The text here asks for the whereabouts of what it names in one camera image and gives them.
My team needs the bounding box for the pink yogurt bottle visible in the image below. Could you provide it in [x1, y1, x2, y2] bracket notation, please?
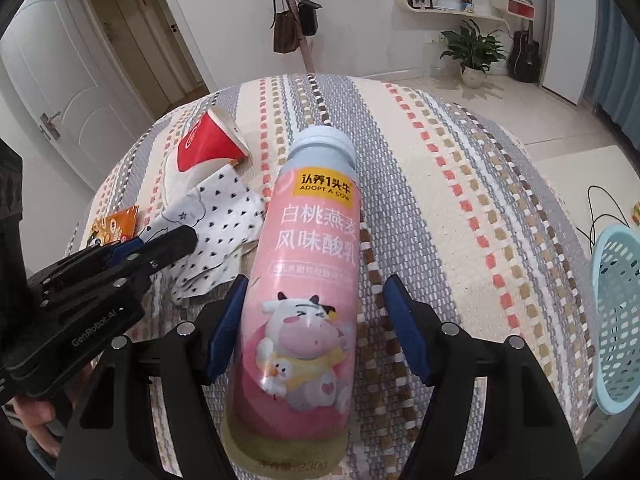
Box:
[222, 126, 360, 478]

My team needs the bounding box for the red white drawer box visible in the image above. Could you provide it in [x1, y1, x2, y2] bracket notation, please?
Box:
[490, 0, 536, 18]

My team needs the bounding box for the green potted plant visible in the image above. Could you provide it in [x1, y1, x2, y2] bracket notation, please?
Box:
[440, 19, 507, 90]

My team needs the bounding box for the person's left hand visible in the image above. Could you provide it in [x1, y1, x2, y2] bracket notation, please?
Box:
[15, 394, 67, 457]

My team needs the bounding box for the white low wall shelf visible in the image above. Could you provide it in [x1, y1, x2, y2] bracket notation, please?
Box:
[395, 0, 506, 23]

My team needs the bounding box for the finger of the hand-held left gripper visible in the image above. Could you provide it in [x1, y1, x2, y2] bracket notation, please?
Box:
[107, 225, 198, 286]
[90, 237, 148, 267]

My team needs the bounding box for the metal door handle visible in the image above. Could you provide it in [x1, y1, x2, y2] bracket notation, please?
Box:
[39, 111, 62, 141]

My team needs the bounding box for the red paper cup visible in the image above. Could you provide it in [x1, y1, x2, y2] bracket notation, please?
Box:
[162, 106, 249, 201]

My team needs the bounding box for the striped woven tablecloth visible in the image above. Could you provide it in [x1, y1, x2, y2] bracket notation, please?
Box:
[65, 74, 608, 480]

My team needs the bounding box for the light blue plastic basket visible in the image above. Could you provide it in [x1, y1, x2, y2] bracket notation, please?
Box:
[591, 225, 640, 416]

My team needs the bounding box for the black acoustic guitar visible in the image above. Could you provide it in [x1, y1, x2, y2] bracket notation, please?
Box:
[509, 17, 542, 83]

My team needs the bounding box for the white room door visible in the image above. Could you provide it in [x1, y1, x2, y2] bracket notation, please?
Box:
[0, 0, 143, 196]

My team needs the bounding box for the blue striped curtain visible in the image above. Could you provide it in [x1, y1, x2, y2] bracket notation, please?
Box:
[582, 0, 640, 126]

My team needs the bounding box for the black cable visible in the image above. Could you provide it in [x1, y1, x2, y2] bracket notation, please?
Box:
[587, 185, 636, 251]

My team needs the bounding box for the pink coat rack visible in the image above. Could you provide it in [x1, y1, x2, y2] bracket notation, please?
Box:
[267, 0, 321, 73]

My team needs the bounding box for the white standing air conditioner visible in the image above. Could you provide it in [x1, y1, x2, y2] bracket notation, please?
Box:
[542, 0, 598, 106]

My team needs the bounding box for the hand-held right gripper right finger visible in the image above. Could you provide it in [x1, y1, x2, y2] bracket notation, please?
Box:
[384, 274, 583, 480]

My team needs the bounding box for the black hanging bag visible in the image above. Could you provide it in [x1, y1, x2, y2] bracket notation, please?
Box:
[297, 0, 319, 37]

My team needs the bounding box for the white hallway door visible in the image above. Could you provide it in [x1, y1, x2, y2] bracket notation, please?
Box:
[150, 0, 208, 96]

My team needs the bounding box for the orange snack wrapper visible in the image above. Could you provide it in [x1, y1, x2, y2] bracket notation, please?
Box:
[87, 206, 141, 248]

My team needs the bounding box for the dark cloth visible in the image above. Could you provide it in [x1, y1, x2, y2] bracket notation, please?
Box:
[0, 137, 23, 256]

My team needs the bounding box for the polka dot tissue packet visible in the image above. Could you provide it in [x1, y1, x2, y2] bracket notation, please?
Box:
[142, 165, 266, 303]

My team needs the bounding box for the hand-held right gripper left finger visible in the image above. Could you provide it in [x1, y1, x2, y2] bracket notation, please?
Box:
[55, 274, 249, 480]

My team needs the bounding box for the brown hanging bag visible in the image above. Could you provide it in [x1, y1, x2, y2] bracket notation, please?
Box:
[272, 0, 301, 53]

